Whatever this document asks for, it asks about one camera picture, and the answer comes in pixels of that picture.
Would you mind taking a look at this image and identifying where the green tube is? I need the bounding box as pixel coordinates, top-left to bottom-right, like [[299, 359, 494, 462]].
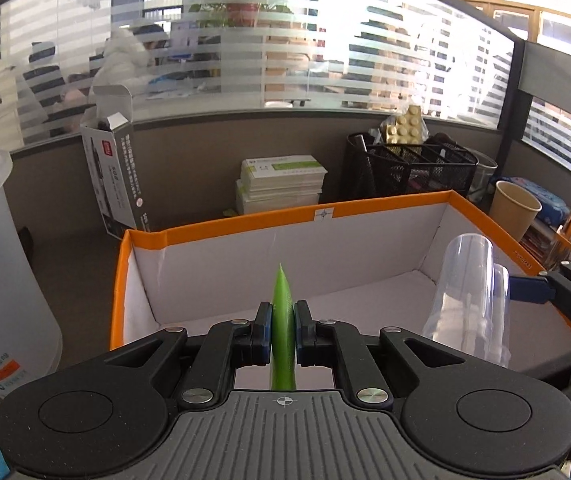
[[270, 266, 296, 391]]

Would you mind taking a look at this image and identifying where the clear plastic tube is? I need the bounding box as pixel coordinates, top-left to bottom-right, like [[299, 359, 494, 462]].
[[422, 233, 511, 367]]

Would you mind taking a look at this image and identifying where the gold perfume bottle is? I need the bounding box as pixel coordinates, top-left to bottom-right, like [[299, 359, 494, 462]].
[[543, 210, 571, 270]]

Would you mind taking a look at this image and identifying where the brown paper cup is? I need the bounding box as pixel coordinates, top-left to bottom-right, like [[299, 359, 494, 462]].
[[489, 181, 543, 242]]

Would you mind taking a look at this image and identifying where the orange cardboard box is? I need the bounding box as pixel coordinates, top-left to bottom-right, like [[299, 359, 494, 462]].
[[109, 188, 571, 391]]

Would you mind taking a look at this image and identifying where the tall dark product box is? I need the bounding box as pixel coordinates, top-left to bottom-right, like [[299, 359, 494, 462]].
[[80, 84, 151, 238]]

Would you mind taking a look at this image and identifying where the black mesh desk organizer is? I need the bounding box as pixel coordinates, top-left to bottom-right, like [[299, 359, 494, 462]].
[[339, 133, 479, 200]]

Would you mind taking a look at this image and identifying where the yellow building brick plate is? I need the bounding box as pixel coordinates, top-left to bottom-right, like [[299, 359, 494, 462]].
[[382, 104, 429, 144]]

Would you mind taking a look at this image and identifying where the Starbucks translucent plastic cup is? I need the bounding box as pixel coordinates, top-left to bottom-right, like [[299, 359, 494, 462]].
[[0, 148, 64, 400]]

